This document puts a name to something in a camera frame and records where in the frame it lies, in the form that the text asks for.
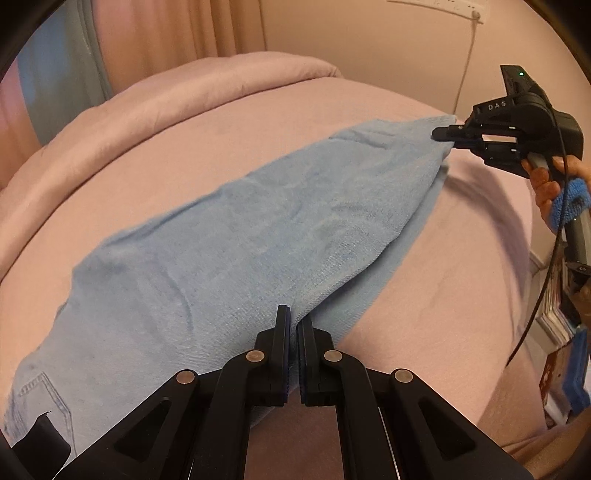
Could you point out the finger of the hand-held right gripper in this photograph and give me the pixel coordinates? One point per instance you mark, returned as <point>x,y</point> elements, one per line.
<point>450,133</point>
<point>498,154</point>

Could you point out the person's right hand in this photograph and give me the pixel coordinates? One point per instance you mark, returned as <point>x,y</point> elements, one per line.
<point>545,184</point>

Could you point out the pink bed sheet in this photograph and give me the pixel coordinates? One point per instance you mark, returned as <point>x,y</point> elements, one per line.
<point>152,157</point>

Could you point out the stack of books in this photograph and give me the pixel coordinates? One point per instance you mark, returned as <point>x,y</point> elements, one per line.
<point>556,318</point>

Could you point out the pink folded duvet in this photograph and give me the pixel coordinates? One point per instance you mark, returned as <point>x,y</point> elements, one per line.
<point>152,106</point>

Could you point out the blue terry cloth wrap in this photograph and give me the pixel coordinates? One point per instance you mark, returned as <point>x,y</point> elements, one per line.
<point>570,203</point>

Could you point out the blue fabric panel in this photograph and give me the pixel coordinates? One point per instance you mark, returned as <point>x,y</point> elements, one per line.
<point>60,78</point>

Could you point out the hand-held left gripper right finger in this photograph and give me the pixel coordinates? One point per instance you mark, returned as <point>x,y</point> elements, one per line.
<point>304,364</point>

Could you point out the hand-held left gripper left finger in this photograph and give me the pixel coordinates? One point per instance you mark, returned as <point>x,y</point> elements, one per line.
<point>286,364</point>

